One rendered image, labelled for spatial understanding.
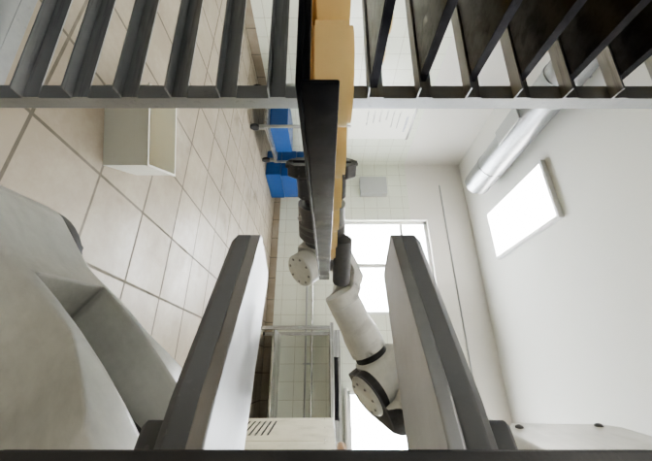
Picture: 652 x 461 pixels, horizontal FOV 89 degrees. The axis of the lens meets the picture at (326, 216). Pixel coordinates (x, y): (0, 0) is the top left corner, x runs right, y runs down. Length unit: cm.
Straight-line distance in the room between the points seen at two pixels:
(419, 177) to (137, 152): 477
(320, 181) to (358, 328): 51
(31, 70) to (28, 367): 66
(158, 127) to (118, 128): 22
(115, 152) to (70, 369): 117
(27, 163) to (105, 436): 99
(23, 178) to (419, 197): 492
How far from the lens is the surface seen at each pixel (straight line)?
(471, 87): 68
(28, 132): 119
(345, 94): 16
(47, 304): 31
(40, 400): 29
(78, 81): 81
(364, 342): 67
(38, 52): 90
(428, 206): 540
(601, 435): 43
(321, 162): 16
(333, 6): 20
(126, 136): 140
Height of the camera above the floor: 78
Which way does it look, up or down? level
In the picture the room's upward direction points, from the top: 90 degrees clockwise
